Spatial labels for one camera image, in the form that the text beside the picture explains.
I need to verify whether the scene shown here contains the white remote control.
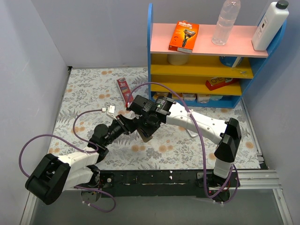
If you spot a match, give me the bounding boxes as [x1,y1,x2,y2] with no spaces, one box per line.
[187,130,198,138]
[137,129,153,143]

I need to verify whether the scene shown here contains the yellow orange box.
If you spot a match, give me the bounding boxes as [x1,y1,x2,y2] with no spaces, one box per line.
[153,92,169,100]

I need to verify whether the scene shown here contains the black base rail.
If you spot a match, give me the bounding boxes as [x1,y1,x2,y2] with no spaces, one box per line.
[93,169,232,202]

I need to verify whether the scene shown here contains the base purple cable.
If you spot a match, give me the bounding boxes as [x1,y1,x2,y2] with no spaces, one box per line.
[74,186,117,213]

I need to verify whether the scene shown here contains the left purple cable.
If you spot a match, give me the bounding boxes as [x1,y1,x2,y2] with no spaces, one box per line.
[18,109,105,178]

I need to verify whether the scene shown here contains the red box on shelf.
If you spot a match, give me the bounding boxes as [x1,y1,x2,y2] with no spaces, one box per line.
[205,77,239,91]

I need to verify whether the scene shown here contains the white bottle black cap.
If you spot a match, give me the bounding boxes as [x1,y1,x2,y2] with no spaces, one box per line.
[251,0,289,51]

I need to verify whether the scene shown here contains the white cup on shelf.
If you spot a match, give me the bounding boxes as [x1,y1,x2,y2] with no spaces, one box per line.
[167,54,189,66]

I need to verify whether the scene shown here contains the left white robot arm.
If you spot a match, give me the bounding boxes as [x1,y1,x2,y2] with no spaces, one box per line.
[25,115,139,205]

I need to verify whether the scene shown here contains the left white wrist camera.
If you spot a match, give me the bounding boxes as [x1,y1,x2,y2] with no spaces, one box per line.
[102,105,116,120]

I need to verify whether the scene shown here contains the orange razor box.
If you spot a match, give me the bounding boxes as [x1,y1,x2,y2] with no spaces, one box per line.
[168,21,199,53]

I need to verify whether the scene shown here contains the blue yellow pink shelf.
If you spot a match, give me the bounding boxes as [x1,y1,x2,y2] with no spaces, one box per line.
[147,4,286,108]

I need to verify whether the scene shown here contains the blue white container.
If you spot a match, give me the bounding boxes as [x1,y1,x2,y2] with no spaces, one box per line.
[219,56,244,68]

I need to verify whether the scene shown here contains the red toothpaste box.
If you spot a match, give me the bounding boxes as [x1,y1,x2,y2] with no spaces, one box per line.
[117,78,133,106]

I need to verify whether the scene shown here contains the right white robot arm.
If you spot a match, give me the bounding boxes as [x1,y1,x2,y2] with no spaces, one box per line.
[129,95,241,186]

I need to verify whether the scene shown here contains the clear plastic water bottle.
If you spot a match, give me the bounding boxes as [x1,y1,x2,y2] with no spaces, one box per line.
[211,0,241,46]

